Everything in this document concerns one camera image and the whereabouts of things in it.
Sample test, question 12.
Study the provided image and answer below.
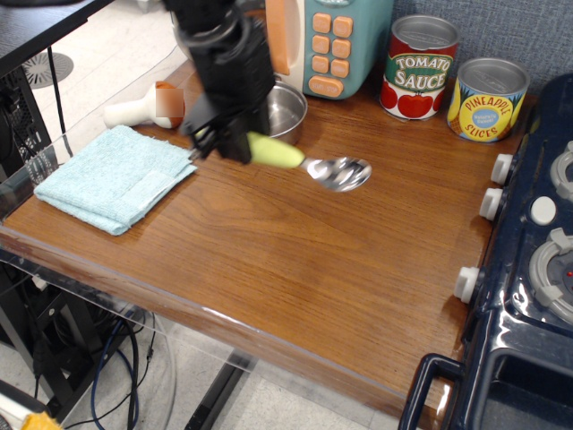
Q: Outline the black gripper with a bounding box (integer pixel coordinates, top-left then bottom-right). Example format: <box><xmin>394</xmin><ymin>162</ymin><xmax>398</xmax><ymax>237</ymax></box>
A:
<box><xmin>164</xmin><ymin>1</ymin><xmax>275</xmax><ymax>164</ymax></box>

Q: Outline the spoon with green handle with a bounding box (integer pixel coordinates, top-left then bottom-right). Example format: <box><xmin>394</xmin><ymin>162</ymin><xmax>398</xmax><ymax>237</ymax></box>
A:
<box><xmin>192</xmin><ymin>126</ymin><xmax>373</xmax><ymax>194</ymax></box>

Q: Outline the light blue folded towel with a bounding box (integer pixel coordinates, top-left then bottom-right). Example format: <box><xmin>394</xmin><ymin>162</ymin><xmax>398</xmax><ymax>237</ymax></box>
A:
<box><xmin>34</xmin><ymin>125</ymin><xmax>196</xmax><ymax>236</ymax></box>

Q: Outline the stainless steel pot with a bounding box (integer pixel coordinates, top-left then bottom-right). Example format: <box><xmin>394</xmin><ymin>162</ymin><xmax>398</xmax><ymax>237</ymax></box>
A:
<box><xmin>267</xmin><ymin>80</ymin><xmax>308</xmax><ymax>145</ymax></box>

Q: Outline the toy mushroom brown cap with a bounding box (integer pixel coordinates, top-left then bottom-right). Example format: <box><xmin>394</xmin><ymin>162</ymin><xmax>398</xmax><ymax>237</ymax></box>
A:
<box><xmin>103</xmin><ymin>81</ymin><xmax>185</xmax><ymax>129</ymax></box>

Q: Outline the toy microwave teal cream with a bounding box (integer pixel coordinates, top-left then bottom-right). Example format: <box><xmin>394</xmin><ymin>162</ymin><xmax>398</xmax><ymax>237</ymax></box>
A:
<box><xmin>172</xmin><ymin>0</ymin><xmax>395</xmax><ymax>100</ymax></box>

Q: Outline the tomato sauce can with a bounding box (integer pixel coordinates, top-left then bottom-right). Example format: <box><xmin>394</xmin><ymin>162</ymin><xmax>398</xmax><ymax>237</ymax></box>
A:
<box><xmin>380</xmin><ymin>14</ymin><xmax>460</xmax><ymax>120</ymax></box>

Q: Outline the pineapple slices can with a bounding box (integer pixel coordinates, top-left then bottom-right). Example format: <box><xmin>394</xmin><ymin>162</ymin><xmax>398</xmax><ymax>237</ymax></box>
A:
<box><xmin>447</xmin><ymin>57</ymin><xmax>530</xmax><ymax>143</ymax></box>

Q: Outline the dark blue toy stove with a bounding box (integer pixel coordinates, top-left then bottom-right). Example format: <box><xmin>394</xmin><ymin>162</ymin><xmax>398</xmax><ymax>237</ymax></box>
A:
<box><xmin>399</xmin><ymin>74</ymin><xmax>572</xmax><ymax>429</ymax></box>

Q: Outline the blue cable under table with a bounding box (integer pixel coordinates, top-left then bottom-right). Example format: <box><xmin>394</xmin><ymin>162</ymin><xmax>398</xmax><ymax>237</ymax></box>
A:
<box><xmin>90</xmin><ymin>320</ymin><xmax>141</xmax><ymax>430</ymax></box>

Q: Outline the black metal frame stand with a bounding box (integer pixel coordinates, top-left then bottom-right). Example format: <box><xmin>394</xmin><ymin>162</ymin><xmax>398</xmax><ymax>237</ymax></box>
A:
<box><xmin>1</xmin><ymin>263</ymin><xmax>124</xmax><ymax>421</ymax></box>

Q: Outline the black cable under table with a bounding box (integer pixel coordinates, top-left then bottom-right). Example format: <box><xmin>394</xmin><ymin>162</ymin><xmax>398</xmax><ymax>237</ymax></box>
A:
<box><xmin>66</xmin><ymin>313</ymin><xmax>158</xmax><ymax>430</ymax></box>

